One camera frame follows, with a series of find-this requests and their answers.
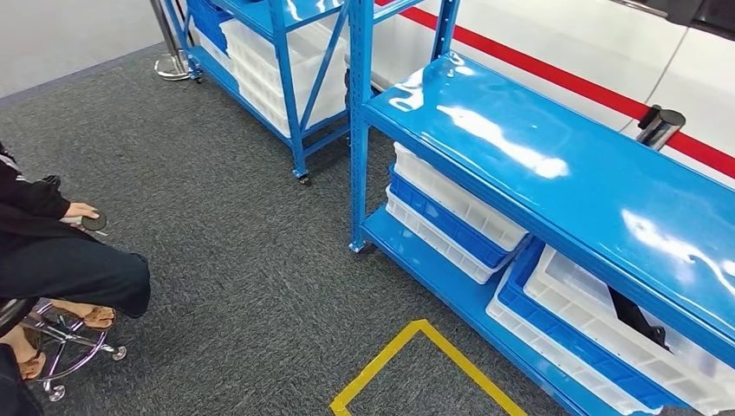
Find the person's hand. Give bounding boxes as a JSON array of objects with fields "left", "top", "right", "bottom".
[{"left": 62, "top": 202, "right": 101, "bottom": 223}]

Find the blue metal shelf rack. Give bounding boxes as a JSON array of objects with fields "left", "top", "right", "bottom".
[
  {"left": 347, "top": 0, "right": 735, "bottom": 416},
  {"left": 163, "top": 0, "right": 426, "bottom": 186}
]

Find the black curved plastic part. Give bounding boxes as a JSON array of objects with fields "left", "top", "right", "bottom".
[{"left": 607, "top": 287, "right": 672, "bottom": 353}]

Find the person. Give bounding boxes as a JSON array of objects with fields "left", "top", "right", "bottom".
[{"left": 0, "top": 140, "right": 152, "bottom": 416}]

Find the chrome rolling stool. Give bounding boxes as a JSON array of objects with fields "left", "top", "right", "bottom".
[{"left": 0, "top": 298, "right": 128, "bottom": 403}]

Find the white plastic crate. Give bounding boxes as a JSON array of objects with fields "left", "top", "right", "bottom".
[
  {"left": 524, "top": 245, "right": 735, "bottom": 416},
  {"left": 219, "top": 18, "right": 349, "bottom": 140},
  {"left": 392, "top": 142, "right": 530, "bottom": 252},
  {"left": 384, "top": 186, "right": 508, "bottom": 286},
  {"left": 485, "top": 266, "right": 662, "bottom": 416}
]

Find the white car with red stripe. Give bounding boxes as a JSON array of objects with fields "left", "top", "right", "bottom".
[{"left": 321, "top": 0, "right": 735, "bottom": 191}]

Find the chrome stanchion post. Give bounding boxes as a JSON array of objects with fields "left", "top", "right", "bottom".
[{"left": 149, "top": 0, "right": 194, "bottom": 82}]

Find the black glossy post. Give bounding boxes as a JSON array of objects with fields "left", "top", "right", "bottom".
[{"left": 635, "top": 104, "right": 687, "bottom": 153}]

